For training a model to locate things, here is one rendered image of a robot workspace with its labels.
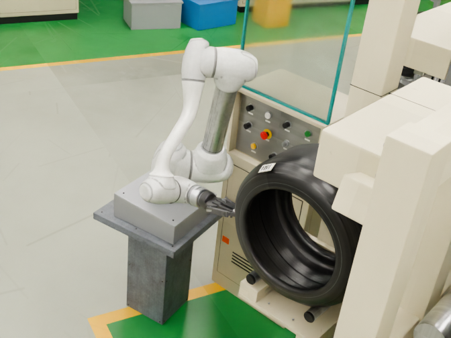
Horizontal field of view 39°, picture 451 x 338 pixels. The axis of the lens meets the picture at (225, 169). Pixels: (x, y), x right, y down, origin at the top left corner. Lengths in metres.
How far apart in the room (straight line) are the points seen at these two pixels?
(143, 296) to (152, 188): 1.10
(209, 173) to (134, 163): 1.88
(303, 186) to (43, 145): 3.31
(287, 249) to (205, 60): 0.85
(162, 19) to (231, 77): 5.02
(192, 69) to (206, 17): 5.13
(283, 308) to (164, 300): 1.03
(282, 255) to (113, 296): 1.40
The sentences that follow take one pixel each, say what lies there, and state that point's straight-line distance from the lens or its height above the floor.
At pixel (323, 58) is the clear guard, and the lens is 2.85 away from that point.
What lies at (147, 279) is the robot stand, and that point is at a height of 0.27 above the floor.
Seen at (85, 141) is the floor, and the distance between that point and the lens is 5.21.
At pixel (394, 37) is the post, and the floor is 1.87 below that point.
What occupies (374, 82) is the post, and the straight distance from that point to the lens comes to 2.32.
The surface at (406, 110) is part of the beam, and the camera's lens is 1.93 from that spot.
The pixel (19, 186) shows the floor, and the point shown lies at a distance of 4.68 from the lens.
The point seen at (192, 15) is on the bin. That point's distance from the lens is 7.83.
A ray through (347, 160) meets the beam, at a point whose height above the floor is 1.73.
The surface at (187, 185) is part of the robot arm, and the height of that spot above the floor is 1.08.
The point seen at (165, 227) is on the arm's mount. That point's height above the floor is 0.73.
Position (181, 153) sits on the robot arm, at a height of 1.02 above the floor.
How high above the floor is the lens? 2.54
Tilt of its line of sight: 31 degrees down
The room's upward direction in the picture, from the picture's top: 7 degrees clockwise
